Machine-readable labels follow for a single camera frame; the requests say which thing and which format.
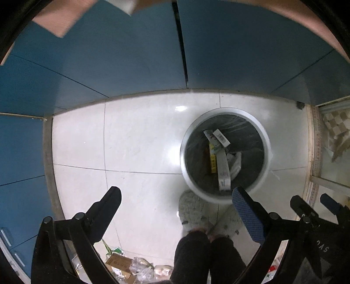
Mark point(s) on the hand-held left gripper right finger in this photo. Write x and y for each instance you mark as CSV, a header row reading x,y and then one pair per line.
x,y
247,215

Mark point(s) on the grey fluffy slipper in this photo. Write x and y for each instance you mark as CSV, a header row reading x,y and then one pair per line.
x,y
191,210
228,226

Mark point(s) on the white round trash can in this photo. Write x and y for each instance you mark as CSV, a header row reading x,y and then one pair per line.
x,y
247,153

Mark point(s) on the green white packaging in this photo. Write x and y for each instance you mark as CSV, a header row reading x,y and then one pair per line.
x,y
116,250

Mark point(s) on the long white box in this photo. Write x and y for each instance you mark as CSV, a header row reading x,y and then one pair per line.
x,y
224,174

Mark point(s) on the wooden door frame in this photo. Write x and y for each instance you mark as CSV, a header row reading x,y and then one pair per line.
x,y
317,142

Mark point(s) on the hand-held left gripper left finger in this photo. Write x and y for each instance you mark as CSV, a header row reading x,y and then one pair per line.
x,y
106,213

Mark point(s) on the yellow box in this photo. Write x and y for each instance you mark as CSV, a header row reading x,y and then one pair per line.
x,y
213,161

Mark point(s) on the blue cabinet door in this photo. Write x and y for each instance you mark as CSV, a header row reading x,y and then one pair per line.
x,y
41,92
22,150
322,82
246,49
109,54

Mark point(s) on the brown cardboard box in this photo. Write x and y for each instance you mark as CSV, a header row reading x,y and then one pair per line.
x,y
120,263

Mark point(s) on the person's dark trousers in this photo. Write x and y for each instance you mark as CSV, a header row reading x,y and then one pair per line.
x,y
207,259

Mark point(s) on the white tissue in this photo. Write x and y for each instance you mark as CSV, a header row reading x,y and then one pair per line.
x,y
235,166

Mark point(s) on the small dark door stopper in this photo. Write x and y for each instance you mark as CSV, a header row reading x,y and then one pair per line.
x,y
300,105

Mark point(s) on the blue cabinet drawer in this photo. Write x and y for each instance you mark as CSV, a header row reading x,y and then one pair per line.
x,y
27,207

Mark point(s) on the beige checkered cloth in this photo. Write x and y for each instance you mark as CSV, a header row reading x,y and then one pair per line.
x,y
335,128

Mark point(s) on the clear plastic bag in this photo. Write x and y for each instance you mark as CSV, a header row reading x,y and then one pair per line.
x,y
139,269
164,270

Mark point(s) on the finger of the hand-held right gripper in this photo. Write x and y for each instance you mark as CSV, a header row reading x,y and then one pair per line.
x,y
299,206
329,201

